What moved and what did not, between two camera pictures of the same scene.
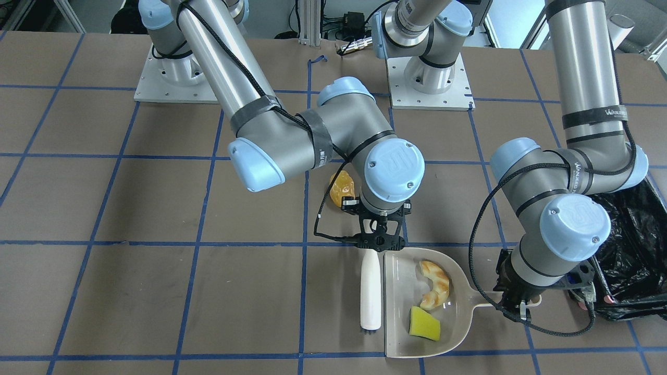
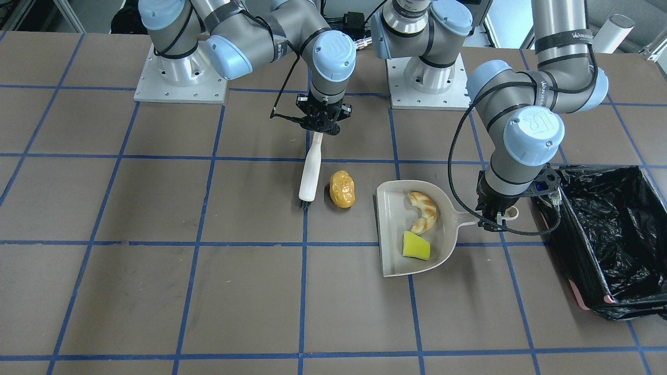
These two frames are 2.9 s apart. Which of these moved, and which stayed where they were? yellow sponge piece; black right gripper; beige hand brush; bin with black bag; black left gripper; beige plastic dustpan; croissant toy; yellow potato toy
Moved: beige plastic dustpan; black right gripper; yellow sponge piece; croissant toy; black left gripper; beige hand brush
Stayed: yellow potato toy; bin with black bag
